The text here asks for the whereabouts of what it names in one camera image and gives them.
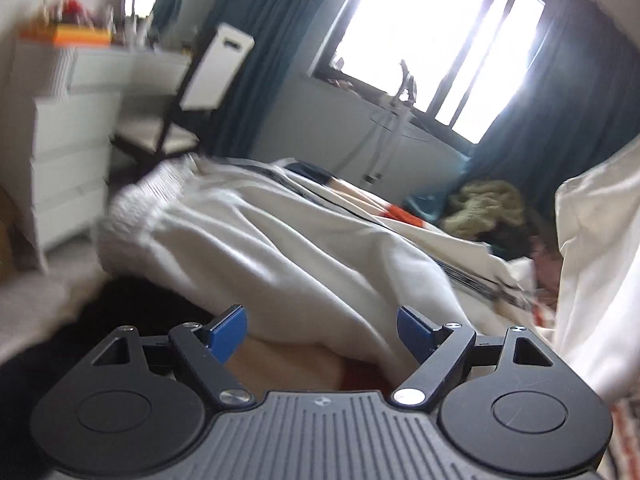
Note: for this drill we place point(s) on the yellow-green knitted blanket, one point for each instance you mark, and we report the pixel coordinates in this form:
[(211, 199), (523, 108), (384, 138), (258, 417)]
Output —
[(478, 207)]

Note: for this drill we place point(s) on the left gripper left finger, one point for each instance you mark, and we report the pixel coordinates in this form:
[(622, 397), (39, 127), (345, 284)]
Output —
[(202, 353)]

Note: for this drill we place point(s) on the white sweatpants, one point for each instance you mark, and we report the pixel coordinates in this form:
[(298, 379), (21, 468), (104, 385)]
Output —
[(319, 265)]

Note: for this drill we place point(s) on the window with dark frame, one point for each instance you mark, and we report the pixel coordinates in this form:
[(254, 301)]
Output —
[(467, 57)]

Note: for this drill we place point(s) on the white drawer dresser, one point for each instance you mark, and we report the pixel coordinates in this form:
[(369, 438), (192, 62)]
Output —
[(59, 110)]

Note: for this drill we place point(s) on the teal right curtain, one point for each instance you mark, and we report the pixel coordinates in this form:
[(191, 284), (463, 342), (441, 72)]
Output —
[(578, 105)]

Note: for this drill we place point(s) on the teal left curtain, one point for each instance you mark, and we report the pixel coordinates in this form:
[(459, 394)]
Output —
[(288, 34)]

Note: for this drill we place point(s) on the orange box on dresser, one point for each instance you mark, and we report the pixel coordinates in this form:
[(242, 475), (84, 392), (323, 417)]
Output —
[(64, 35)]

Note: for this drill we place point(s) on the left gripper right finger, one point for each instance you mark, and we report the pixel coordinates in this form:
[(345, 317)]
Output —
[(441, 351)]

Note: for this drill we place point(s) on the teal curtain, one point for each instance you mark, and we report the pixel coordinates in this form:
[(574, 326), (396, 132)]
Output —
[(288, 34), (578, 105)]

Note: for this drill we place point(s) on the pink garment on pile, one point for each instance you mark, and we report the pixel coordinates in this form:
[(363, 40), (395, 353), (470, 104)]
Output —
[(548, 267)]

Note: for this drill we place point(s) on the striped bed blanket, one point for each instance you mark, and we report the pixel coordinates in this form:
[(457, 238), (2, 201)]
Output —
[(101, 399)]

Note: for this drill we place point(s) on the white garment steamer stand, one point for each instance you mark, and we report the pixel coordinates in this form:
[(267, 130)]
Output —
[(388, 125)]

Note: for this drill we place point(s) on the black chair white back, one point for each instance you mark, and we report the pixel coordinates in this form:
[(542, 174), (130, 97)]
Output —
[(151, 139)]

